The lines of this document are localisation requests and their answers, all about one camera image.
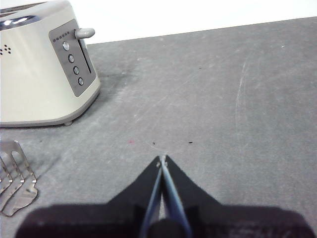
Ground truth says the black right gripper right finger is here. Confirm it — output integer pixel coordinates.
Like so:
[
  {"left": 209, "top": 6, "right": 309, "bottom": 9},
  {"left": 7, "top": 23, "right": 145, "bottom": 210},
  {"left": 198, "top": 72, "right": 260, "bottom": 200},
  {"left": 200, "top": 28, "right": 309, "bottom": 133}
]
[{"left": 163, "top": 155, "right": 317, "bottom": 238}]

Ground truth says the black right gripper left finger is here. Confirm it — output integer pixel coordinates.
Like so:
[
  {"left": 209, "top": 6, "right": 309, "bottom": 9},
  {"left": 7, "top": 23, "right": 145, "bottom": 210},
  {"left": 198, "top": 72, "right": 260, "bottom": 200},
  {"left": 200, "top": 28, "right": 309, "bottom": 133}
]
[{"left": 14, "top": 156, "right": 163, "bottom": 238}]

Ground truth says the grey toaster lever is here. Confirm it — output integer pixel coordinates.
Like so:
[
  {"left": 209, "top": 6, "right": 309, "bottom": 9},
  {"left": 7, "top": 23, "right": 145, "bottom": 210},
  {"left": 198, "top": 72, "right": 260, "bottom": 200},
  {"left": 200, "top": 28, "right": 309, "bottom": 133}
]
[{"left": 74, "top": 27, "right": 96, "bottom": 40}]

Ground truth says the silver metal toast rack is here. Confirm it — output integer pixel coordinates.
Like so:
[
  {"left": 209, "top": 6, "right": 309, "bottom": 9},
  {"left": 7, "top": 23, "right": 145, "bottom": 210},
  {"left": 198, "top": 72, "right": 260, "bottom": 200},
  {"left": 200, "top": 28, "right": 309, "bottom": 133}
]
[{"left": 0, "top": 140, "right": 39, "bottom": 217}]

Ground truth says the cream metal toaster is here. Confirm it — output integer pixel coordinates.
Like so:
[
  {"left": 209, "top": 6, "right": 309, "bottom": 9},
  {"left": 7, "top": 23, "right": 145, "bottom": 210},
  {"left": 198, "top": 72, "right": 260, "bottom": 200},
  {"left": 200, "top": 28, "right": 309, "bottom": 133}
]
[{"left": 0, "top": 0, "right": 102, "bottom": 128}]

